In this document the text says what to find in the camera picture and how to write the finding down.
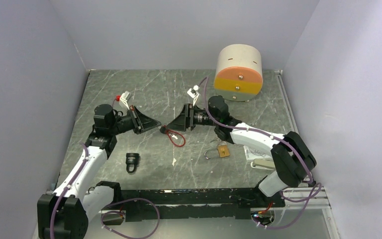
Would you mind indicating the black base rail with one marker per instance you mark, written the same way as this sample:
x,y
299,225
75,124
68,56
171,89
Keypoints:
x,y
239,203

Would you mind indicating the brass padlock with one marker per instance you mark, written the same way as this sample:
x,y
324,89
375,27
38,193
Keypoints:
x,y
221,151

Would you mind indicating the white card package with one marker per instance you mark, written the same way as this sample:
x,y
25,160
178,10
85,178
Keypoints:
x,y
252,154

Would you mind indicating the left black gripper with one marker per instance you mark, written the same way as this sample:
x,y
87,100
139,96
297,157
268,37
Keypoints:
x,y
142,123

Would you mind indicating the cylindrical drawer box orange yellow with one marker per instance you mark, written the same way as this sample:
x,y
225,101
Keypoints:
x,y
239,75

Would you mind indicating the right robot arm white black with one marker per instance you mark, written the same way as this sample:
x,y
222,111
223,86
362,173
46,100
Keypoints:
x,y
293,161

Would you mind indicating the black padlock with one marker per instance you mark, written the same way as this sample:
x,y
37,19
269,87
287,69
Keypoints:
x,y
132,161

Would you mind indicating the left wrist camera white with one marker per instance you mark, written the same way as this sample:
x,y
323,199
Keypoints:
x,y
123,99

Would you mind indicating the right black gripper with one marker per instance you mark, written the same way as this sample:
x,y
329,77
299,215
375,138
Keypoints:
x,y
184,120

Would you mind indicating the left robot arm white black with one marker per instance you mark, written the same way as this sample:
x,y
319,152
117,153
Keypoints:
x,y
66,212

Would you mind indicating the beige white stapler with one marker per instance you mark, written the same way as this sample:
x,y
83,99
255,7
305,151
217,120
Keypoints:
x,y
263,164

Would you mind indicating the red cable lock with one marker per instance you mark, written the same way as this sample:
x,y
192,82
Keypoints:
x,y
176,138

